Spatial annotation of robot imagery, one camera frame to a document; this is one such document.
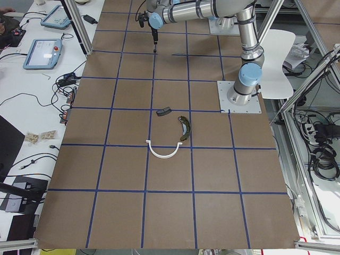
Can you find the aluminium frame post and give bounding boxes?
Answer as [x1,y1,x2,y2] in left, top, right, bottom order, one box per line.
[60,0,93,56]

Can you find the olive green brake shoe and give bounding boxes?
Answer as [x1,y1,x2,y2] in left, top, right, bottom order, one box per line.
[178,115,192,142]

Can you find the white curved plastic bracket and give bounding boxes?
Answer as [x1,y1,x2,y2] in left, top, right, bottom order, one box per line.
[146,139,184,160]

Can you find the near blue teach pendant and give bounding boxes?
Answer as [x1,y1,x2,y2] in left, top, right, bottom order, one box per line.
[23,39,63,70]

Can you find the white plastic chair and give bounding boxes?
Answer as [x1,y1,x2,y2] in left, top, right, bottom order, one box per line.
[259,29,295,99]

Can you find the black brake pad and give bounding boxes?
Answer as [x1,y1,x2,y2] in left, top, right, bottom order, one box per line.
[156,107,172,117]

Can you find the coiled black cables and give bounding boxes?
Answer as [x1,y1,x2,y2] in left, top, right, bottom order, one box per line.
[309,146,339,183]

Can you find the blue teach pendant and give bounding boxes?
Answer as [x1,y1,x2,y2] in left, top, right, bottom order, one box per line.
[23,39,63,70]
[40,5,71,30]

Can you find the black power adapter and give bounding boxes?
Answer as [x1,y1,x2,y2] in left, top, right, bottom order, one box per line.
[83,14,98,24]

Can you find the small wooden parts bag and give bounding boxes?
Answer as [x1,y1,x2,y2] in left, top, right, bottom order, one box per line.
[40,130,57,140]

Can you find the far blue teach pendant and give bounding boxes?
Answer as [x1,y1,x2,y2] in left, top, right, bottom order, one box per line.
[40,5,71,30]

